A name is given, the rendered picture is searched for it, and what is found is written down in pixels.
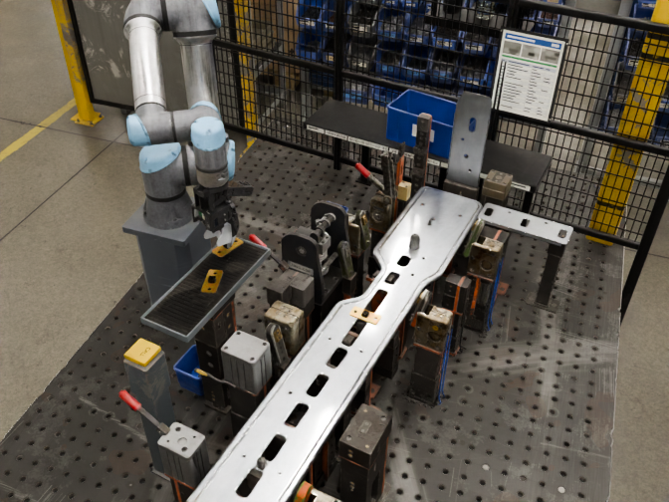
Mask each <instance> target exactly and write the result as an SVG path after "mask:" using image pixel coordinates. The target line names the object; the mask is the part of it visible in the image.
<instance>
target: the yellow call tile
mask: <svg viewBox="0 0 669 502"><path fill-rule="evenodd" d="M160 351H161V347H160V346H158V345H155V344H153V343H151V342H148V341H146V340H144V339H139V340H138V341H137V342H136V343H135V344H134V345H133V346H132V347H131V348H130V349H129V350H128V351H127V352H126V353H125V354H124V357H125V358H126V359H128V360H130V361H132V362H135V363H137V364H139V365H141V366H143V367H146V366H147V364H148V363H149V362H150V361H151V360H152V359H153V358H154V357H155V356H156V355H157V354H158V353H159V352H160Z"/></svg>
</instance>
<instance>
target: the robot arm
mask: <svg viewBox="0 0 669 502"><path fill-rule="evenodd" d="M220 27H221V21H220V16H219V12H218V7H217V3H216V0H131V1H130V3H129V5H128V7H127V9H126V11H125V14H124V18H123V32H124V35H125V37H126V38H127V39H128V42H129V53H130V65H131V76H132V87H133V99H134V110H135V114H133V115H131V116H127V118H126V127H127V133H128V138H129V141H130V143H131V144H132V145H134V146H144V148H143V149H142V150H141V152H140V154H139V163H140V165H139V168H140V170H141V174H142V180H143V185H144V190H145V195H146V196H145V201H144V206H143V217H144V221H145V222H146V223H147V224H148V225H149V226H151V227H153V228H156V229H161V230H169V229H176V228H179V227H182V226H184V225H186V224H188V223H189V222H190V221H191V220H192V219H193V222H196V221H198V220H199V221H201V222H202V223H203V225H205V226H206V229H207V230H206V232H205V233H204V238H205V239H209V238H212V237H215V236H217V238H218V240H217V246H222V245H224V244H227V248H228V249H229V248H230V247H231V246H232V244H233V243H234V241H235V238H236V235H237V234H238V230H239V219H238V213H237V212H236V208H235V204H234V203H233V201H232V200H230V199H231V197H230V196H250V195H252V192H253V188H254V186H252V185H250V183H248V182H246V181H243V180H239V181H230V180H231V179H232V178H233V177H234V172H235V143H234V141H233V140H231V139H229V136H228V133H226V132H225V129H224V126H223V123H222V119H221V115H220V107H219V98H218V90H217V81H216V73H215V64H214V56H213V47H212V41H213V39H214V38H215V37H216V35H217V32H216V28H217V29H218V28H220ZM163 31H165V32H167V31H172V33H173V39H174V40H176V41H177V42H178V43H179V44H180V49H181V57H182V65H183V72H184V80H185V87H186V95H187V101H188V110H184V111H173V112H168V111H167V110H166V101H165V91H164V82H163V74H162V65H161V56H160V47H159V39H160V38H161V35H162V32H163ZM186 141H187V143H188V145H180V144H179V143H180V142H186ZM191 185H197V186H195V187H193V192H194V199H195V203H194V202H193V201H192V199H191V198H190V196H189V194H188V192H187V190H186V186H191ZM195 209H196V210H198V213H199V215H198V216H196V217H194V216H195Z"/></svg>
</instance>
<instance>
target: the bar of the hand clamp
mask: <svg viewBox="0 0 669 502"><path fill-rule="evenodd" d="M378 157H379V158H380V159H381V162H382V172H383V183H384V193H385V195H388V196H390V197H391V198H392V199H394V200H395V199H396V192H395V180H394V169H393V162H394V163H398V162H399V159H400V156H399V154H396V155H395V156H393V155H392V151H390V150H386V151H385V152H384V153H383V154H380V155H379V156H378ZM392 193H393V195H394V196H393V197H392Z"/></svg>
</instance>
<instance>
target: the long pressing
mask: <svg viewBox="0 0 669 502"><path fill-rule="evenodd" d="M421 204H424V205H421ZM482 208H483V205H482V204H481V203H480V202H479V201H477V200H474V199H470V198H467V197H463V196H460V195H457V194H453V193H450V192H446V191H443V190H439V189H436V188H432V187H429V186H423V187H421V188H420V189H419V190H418V191H417V192H416V194H415V195H414V196H413V197H412V199H411V200H410V201H409V203H408V204H407V205H406V207H405V208H404V209H403V210H402V212H401V213H400V214H399V216H398V217H397V218H396V220H395V221H394V222H393V224H392V225H391V226H390V227H389V229H388V230H387V231H386V233H385V234H384V235H383V237H382V238H381V239H380V240H379V242H378V243H377V244H376V246H375V247H374V249H373V258H374V259H375V261H376V263H377V265H378V266H379V268H380V271H379V273H378V274H377V276H376V277H375V278H374V280H373V281H372V283H371V284H370V285H369V287H368V288H367V289H366V291H365V292H364V293H363V294H362V295H361V296H359V297H356V298H352V299H347V300H342V301H339V302H338V303H336V304H335V305H334V307H333V308H332V309H331V311H330V312H329V313H328V315H327V316H326V317H325V319H324V320H323V321H322V323H321V324H320V325H319V326H318V328H317V329H316V330H315V332H314V333H313V334H312V336H311V337H310V338H309V340H308V341H307V342H306V344H305V345H304V346H303V348H302V349H301V350H300V352H299V353H298V354H297V355H296V357H295V358H294V359H293V361H292V362H291V363H290V365H289V366H288V367H287V369H286V370H285V371H284V373H283V374H282V375H281V377H280V378H279V379H278V380H277V382H276V383H275V384H274V386H273V387H272V388H271V390H270V391H269V392H268V394H267V395H266V396H265V398H264V399H263V400H262V402H261V403H260V404H259V405H258V407H257V408H256V409H255V411H254V412H253V413H252V415H251V416H250V417H249V419H248V420H247V421H246V423H245V424H244V425H243V427H242V428H241V429H240V430H239V432H238V433H237V434H236V436H235V437H234V438H233V440H232V441H231V442H230V444H229V445H228V446H227V448H226V449H225V450H224V452H223V453H222V454H221V456H220V457H219V458H218V459H217V461H216V462H215V463H214V465H213V466H212V467H211V469H210V470H209V471H208V473H207V474H206V475H205V477H204V478H203V479H202V481H201V482H200V483H199V484H198V486H197V487H196V488H195V490H194V491H193V492H192V494H191V495H190V496H189V498H188V499H187V501H186V502H289V500H290V499H291V497H292V495H293V494H294V492H295V491H296V489H297V488H298V486H299V484H300V483H301V481H302V480H303V478H304V477H305V475H306V473H307V472H308V470H309V469H310V467H311V466H312V464H313V462H314V461H315V459H316V458H317V456H318V455H319V453H320V451H321V450H322V448H323V447H324V445H325V444H326V442H327V440H328V439H329V437H330V436H331V434H332V433H333V431H334V429H335V427H336V426H337V424H338V423H339V421H340V419H341V418H342V416H343V415H344V413H345V412H346V410H347V408H348V407H349V405H350V404H351V402H352V401H353V399H354V397H355V396H356V394H357V393H358V391H359V390H360V388H361V386H362V385H363V383H364V382H365V380H366V379H367V377H368V375H369V374H370V372H371V371H372V369H373V368H374V366H375V364H376V363H377V361H378V360H379V358H380V357H381V355H382V353H383V352H384V350H385V349H386V347H387V346H388V344H389V342H390V341H391V339H392V338H393V336H394V335H395V333H396V331H397V330H398V328H399V327H400V325H401V324H402V322H403V321H404V319H405V317H406V316H407V314H408V313H409V311H410V310H411V308H412V306H413V305H414V303H415V302H416V300H417V299H418V297H419V295H420V294H421V292H422V291H423V289H424V288H425V287H426V286H427V285H429V284H431V283H432V282H434V281H436V280H437V279H439V278H440V277H441V276H442V275H443V273H444V272H445V270H446V269H447V267H448V265H449V264H450V262H451V261H452V259H453V257H454V256H455V254H456V252H457V251H458V249H459V248H460V246H461V244H462V243H463V241H464V240H465V238H466V236H467V235H468V233H469V232H470V230H471V228H472V227H473V225H474V223H475V222H476V220H477V219H478V215H479V213H480V212H481V210H482ZM459 215H461V217H460V216H459ZM433 217H434V219H435V220H431V219H432V218H433ZM429 220H431V225H428V223H429ZM413 233H417V234H418V235H419V236H420V245H419V249H417V250H412V249H410V248H409V240H410V236H411V235H412V234H413ZM403 256H405V257H408V258H410V259H411V260H410V262H409V263H408V265H407V266H406V267H402V266H399V265H397V263H398V261H399V260H400V259H401V257H403ZM422 258H425V259H422ZM390 273H395V274H398V275H399V278H398V279H397V281H396V282H395V283H394V285H389V284H386V283H384V281H385V280H386V278H387V277H388V276H389V274H390ZM411 274H414V276H411ZM378 290H382V291H385V292H387V295H386V297H385V298H384V299H383V301H382V302H381V304H380V305H379V307H378V308H377V310H376V311H375V314H378V315H380V316H381V319H380V321H379V322H378V324H377V325H374V324H371V323H368V322H366V326H365V327H364V328H363V330H362V331H361V333H360V334H359V336H358V337H357V339H356V340H355V342H354V343H353V344H352V346H350V347H348V346H346V345H343V344H342V343H341V342H342V340H343V339H344V338H345V336H346V335H347V333H348V332H349V331H350V329H351V328H352V326H353V325H354V324H355V322H356V321H357V320H359V319H358V318H355V317H353V316H350V315H349V313H350V311H351V310H352V309H353V307H355V306H357V307H360V308H362V309H365V308H366V307H367V305H368V304H369V302H370V301H371V300H372V298H373V297H374V295H375V294H376V292H377V291H378ZM329 338H331V339H330V340H329ZM336 349H343V350H345V351H346V355H345V356H344V357H343V359H342V360H341V362H340V363H339V365H338V366H337V368H336V369H332V368H329V367H327V362H328V361H329V359H330V358H331V356H332V355H333V354H334V352H335V350H336ZM360 351H363V352H362V353H361V352H360ZM319 375H322V376H325V377H327V378H328V379H329V380H328V381H327V383H326V384H325V386H324V387H323V388H322V390H321V391H320V393H319V394H318V395H317V396H315V397H313V396H310V395H308V394H307V390H308V389H309V388H310V386H311V385H312V383H313V382H314V380H315V379H316V378H317V376H319ZM289 391H291V392H292V393H291V394H289ZM299 403H301V404H303V405H306V406H307V407H308V410H307V412H306V413H305V415H304V416H303V417H302V419H301V420H300V422H299V423H298V425H297V426H296V427H289V426H287V425H285V422H286V420H287V419H288V417H289V416H290V414H291V413H292V412H293V410H294V409H295V407H296V406H297V405H298V404H299ZM276 435H281V436H283V437H285V438H286V439H287V440H286V442H285V444H284V445H283V446H282V448H281V449H280V451H279V452H278V454H277V455H276V457H275V458H274V459H273V460H272V461H268V460H266V461H267V466H266V467H265V468H264V469H263V470H262V469H260V468H258V467H256V465H257V459H258V457H260V456H262V454H263V452H264V451H265V450H266V448H267V447H268V445H269V444H270V443H271V441H272V440H273V438H274V437H275V436H276ZM243 455H246V456H245V457H243ZM252 469H256V470H257V471H261V472H262V473H263V475H262V477H261V478H260V480H259V481H258V483H257V484H256V486H255V487H254V489H253V490H252V491H251V493H250V494H249V496H248V497H246V498H243V497H241V496H239V495H237V494H236V491H237V489H238V488H239V486H240V485H241V484H242V482H243V481H244V479H245V478H246V477H247V475H248V474H249V472H250V471H251V470H252ZM279 472H281V473H282V474H281V475H279V474H278V473H279Z"/></svg>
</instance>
